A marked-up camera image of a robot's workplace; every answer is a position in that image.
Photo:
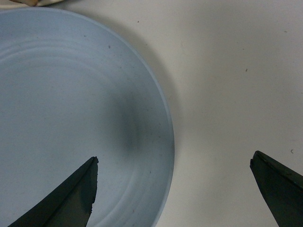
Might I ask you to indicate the cream toaster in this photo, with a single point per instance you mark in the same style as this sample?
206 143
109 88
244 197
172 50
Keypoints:
30 3

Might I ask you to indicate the blue plate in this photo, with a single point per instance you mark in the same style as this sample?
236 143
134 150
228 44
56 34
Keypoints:
72 89

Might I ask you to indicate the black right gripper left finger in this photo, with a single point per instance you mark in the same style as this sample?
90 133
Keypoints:
69 204

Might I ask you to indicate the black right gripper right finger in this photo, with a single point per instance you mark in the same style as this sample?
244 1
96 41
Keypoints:
281 188

